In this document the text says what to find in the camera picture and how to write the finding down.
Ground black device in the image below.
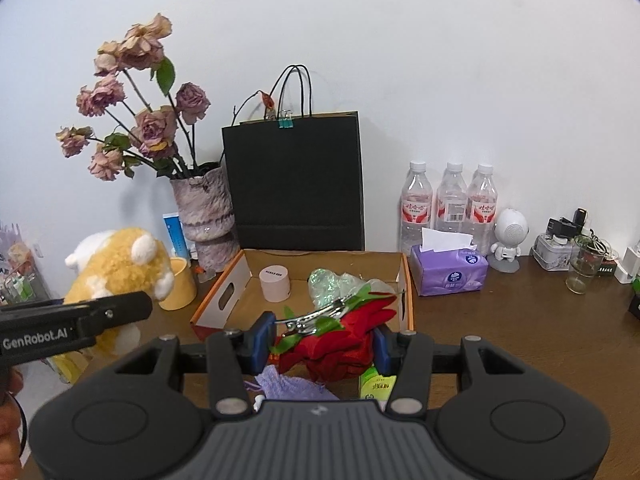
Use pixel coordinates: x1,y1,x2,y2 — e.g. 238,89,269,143
544,208,588,241

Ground purple drawstring pouch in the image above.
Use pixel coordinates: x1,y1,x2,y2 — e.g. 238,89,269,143
245,364,341,402

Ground white and yellow plush toy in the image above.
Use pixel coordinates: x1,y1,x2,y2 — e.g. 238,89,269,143
64,227,176,361

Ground black paper bag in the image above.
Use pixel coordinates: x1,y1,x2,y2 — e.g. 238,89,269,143
222,64,366,252

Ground green tissue pack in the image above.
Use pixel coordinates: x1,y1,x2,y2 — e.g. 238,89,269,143
359,366,398,403

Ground blue and white carton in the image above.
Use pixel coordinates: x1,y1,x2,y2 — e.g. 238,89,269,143
163,212,190,261

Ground yellow mug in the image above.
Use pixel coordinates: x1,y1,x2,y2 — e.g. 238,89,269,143
160,257,197,311

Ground clear plastic box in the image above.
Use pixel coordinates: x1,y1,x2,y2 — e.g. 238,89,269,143
531,232,576,272

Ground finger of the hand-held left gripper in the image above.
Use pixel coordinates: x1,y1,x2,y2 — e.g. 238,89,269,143
62,291,153,338

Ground red cardboard box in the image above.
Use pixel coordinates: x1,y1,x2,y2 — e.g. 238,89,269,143
190,249,415,343

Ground white robot speaker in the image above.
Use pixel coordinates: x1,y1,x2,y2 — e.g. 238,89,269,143
487,207,530,273

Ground purple tissue pack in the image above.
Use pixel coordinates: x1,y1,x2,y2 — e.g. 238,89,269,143
410,226,489,297

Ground pink cream jar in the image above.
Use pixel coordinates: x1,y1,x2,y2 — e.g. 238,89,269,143
259,265,291,303

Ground red fabric rose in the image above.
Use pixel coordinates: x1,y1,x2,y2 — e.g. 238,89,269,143
270,285,398,386

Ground purple ceramic vase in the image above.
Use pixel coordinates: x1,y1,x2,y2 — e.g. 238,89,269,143
170,161,241,273

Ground dried pink roses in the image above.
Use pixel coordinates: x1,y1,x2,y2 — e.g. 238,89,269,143
56,12,276,181

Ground iridescent bubble wrap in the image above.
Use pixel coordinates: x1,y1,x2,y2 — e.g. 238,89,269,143
307,268,398,311

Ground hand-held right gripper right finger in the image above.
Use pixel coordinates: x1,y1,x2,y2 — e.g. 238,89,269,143
374,325,546,416

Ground white charger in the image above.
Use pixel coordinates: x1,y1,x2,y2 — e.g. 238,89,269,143
614,240,640,285

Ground cluttered shelf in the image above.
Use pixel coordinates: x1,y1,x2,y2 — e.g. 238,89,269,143
0,220,51,306

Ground clear water bottle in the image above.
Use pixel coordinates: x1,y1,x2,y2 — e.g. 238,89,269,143
400,161,433,256
436,162,468,236
467,163,499,256

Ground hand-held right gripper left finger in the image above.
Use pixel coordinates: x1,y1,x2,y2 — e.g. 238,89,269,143
95,311,277,420

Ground black cable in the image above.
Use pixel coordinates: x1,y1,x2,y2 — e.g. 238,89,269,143
10,392,29,457

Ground glass cup with plant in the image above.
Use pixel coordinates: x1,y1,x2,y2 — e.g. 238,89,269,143
566,235,606,295

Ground person's left hand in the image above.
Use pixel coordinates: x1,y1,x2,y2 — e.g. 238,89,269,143
0,367,24,466

